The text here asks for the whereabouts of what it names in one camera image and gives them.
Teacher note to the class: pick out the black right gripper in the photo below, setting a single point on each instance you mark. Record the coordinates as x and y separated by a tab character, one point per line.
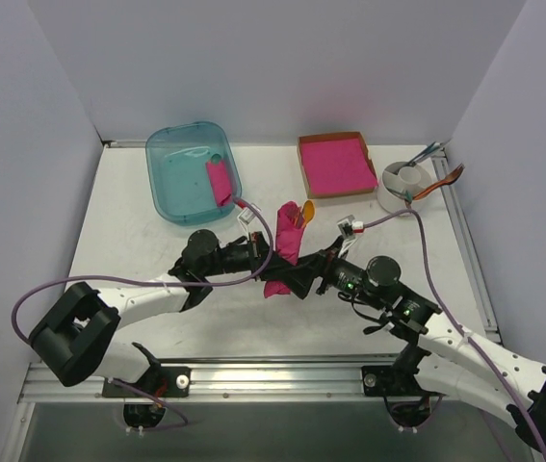
324	265

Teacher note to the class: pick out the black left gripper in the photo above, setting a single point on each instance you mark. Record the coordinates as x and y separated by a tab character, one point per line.
258	257

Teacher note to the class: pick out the pink paper napkin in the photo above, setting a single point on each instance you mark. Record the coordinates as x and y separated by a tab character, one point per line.
288	237

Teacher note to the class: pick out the orange plastic spoon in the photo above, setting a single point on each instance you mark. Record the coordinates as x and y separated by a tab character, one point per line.
306	213

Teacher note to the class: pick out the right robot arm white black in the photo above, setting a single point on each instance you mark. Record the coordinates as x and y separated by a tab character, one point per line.
440	356

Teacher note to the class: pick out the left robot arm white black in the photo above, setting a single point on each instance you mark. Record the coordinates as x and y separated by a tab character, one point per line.
76	338

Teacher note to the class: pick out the pink napkin stack in tray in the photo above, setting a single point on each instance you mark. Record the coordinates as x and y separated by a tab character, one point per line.
337	166

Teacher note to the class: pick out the brown cardboard napkin tray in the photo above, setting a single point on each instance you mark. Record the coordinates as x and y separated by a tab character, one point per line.
335	166

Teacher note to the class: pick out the rolled pink napkin in bin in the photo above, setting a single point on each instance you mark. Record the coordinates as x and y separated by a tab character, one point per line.
220	183

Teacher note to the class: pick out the white utensil holder cup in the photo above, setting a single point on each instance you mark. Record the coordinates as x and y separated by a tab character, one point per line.
399	185

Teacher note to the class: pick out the teal transparent plastic bin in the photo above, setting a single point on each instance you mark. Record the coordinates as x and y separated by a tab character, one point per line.
176	160

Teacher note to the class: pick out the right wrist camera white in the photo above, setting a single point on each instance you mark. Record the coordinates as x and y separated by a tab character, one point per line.
350	228

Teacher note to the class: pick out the aluminium front rail frame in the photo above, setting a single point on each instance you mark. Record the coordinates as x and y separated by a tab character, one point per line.
292	410

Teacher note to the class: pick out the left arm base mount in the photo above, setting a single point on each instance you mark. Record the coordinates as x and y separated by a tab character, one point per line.
146	405

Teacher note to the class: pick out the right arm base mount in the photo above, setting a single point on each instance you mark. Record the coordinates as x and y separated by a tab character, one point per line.
408	406

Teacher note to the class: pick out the aluminium right side rail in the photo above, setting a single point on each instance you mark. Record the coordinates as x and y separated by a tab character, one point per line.
472	264

